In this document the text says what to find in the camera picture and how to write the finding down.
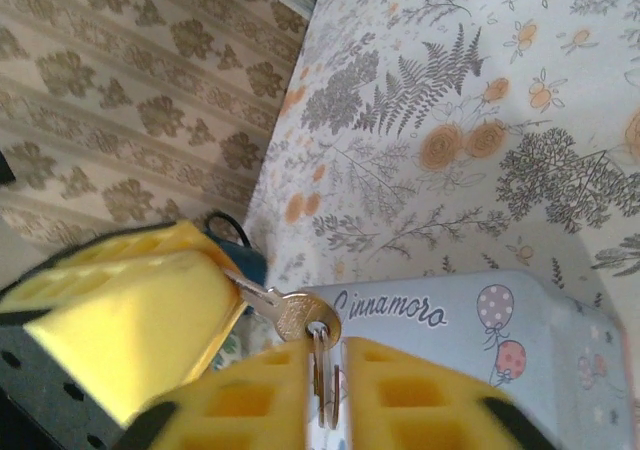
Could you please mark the spare silver key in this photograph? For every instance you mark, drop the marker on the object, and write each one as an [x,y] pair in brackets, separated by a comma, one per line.
[320,385]
[336,395]

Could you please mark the floral table cover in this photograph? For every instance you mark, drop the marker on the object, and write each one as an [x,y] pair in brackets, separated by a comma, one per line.
[450,170]

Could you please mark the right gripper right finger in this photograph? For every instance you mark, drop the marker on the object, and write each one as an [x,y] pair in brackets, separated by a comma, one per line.
[425,410]

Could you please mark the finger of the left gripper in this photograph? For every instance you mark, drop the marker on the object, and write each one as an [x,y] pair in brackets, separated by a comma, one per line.
[150,240]
[140,320]

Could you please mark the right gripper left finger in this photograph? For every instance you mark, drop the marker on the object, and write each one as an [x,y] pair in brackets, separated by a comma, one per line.
[240,405]

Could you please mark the blue cartoon tin box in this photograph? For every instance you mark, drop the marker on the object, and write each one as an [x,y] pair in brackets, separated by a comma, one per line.
[425,350]

